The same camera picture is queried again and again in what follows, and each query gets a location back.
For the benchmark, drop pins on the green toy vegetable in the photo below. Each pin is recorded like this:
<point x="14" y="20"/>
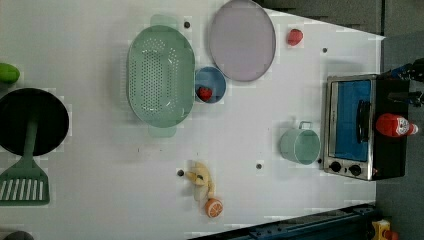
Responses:
<point x="9" y="74"/>

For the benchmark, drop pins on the red ketchup bottle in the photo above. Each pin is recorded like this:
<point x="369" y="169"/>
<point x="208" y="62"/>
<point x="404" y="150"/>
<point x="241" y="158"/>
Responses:
<point x="392" y="125"/>

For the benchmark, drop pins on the grey round plate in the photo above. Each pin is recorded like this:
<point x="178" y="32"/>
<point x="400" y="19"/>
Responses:
<point x="242" y="40"/>

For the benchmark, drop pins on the strawberry on table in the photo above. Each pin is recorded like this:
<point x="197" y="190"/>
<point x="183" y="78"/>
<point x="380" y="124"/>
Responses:
<point x="295" y="36"/>

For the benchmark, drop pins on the blue metal frame rail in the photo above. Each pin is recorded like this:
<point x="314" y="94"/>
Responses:
<point x="350" y="223"/>

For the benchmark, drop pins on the yellow red clamp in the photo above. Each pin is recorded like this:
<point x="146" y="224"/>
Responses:
<point x="383" y="231"/>

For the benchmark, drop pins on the green perforated colander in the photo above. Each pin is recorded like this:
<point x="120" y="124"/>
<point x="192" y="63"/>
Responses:
<point x="160" y="71"/>

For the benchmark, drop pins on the grey object at corner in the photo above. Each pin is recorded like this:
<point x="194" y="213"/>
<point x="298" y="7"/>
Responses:
<point x="19" y="235"/>

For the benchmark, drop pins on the small blue bowl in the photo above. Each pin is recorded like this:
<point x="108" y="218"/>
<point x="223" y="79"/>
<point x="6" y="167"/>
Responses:
<point x="212" y="78"/>

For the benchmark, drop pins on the green slotted spatula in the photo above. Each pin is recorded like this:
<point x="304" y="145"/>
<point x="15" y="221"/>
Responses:
<point x="25" y="183"/>

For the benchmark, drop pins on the silver black toaster oven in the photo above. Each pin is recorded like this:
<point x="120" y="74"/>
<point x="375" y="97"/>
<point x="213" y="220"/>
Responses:
<point x="352" y="145"/>

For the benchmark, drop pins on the green mug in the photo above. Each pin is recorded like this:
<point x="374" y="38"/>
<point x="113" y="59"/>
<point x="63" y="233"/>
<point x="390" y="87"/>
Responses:
<point x="300" y="145"/>

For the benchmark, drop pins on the peeled toy banana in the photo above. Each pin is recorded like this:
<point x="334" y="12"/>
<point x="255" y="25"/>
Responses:
<point x="200" y="177"/>

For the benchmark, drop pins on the strawberry in blue bowl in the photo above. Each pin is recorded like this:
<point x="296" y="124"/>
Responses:
<point x="204" y="93"/>

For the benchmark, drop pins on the orange slice toy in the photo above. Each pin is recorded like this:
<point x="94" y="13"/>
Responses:
<point x="213" y="208"/>

